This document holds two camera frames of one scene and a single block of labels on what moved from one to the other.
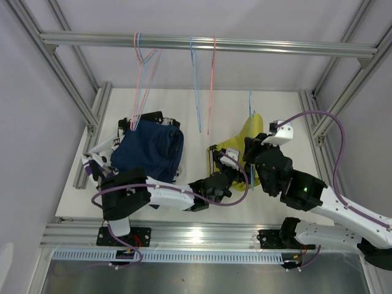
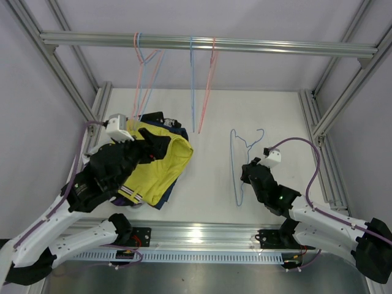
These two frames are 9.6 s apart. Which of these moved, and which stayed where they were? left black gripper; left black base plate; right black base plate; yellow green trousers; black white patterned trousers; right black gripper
Moved: right black gripper; left black gripper; yellow green trousers
Stayed: right black base plate; left black base plate; black white patterned trousers
